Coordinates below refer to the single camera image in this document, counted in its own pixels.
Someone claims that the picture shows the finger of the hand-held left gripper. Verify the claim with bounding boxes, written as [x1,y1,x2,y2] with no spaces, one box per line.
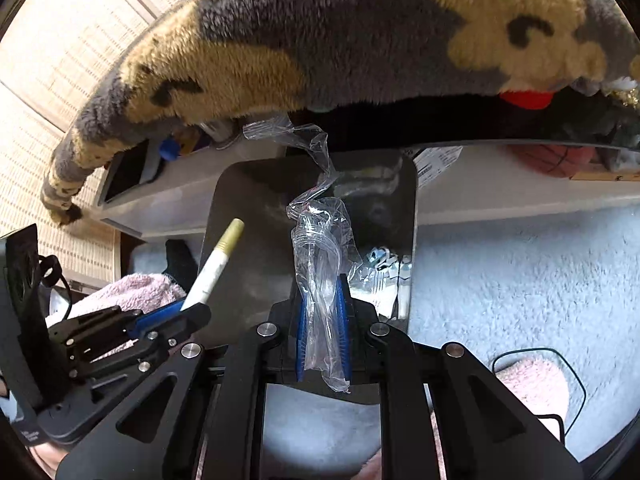
[46,301,197,348]
[69,304,212,387]

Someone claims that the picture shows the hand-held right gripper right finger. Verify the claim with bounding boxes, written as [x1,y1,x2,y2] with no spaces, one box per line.
[335,276,584,480]

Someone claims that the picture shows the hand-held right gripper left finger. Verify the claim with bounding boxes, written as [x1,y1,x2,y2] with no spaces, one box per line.
[55,301,308,480]

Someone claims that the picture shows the clear plastic wrapper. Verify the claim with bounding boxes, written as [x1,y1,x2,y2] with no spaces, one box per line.
[242,115,362,394]

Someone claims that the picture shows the white marker with gold cap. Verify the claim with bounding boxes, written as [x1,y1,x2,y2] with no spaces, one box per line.
[180,217,246,314]

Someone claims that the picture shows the dark grey bin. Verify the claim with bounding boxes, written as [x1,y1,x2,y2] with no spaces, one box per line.
[202,152,419,407]

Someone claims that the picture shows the pink fluffy towel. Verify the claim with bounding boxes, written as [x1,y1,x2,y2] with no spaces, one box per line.
[46,272,189,361]

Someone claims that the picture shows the crumpled white blue wrapper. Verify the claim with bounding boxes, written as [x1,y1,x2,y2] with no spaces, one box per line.
[349,245,414,322]

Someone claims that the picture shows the light blue fluffy rug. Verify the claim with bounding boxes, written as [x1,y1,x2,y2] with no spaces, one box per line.
[129,204,640,463]

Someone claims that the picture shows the white plastic storage box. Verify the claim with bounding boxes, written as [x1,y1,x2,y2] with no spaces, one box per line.
[95,130,640,242]

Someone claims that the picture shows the pink fluffy slipper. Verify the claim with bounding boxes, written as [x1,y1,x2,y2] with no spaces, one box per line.
[430,357,571,480]

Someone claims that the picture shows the woven folding screen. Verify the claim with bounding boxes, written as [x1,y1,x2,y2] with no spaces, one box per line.
[0,0,201,286]

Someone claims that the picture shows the orange basketball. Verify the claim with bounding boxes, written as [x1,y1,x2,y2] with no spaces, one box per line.
[505,143,602,179]

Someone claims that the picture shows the bear printed fleece blanket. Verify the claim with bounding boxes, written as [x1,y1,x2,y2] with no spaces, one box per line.
[40,0,640,228]

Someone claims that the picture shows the red cloth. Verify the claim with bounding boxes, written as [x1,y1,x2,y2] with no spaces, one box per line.
[500,89,555,112]

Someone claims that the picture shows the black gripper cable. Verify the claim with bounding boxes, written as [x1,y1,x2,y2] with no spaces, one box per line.
[37,254,72,322]

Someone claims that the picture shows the thin black cable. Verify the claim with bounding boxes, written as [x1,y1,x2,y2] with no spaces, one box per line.
[491,346,587,450]

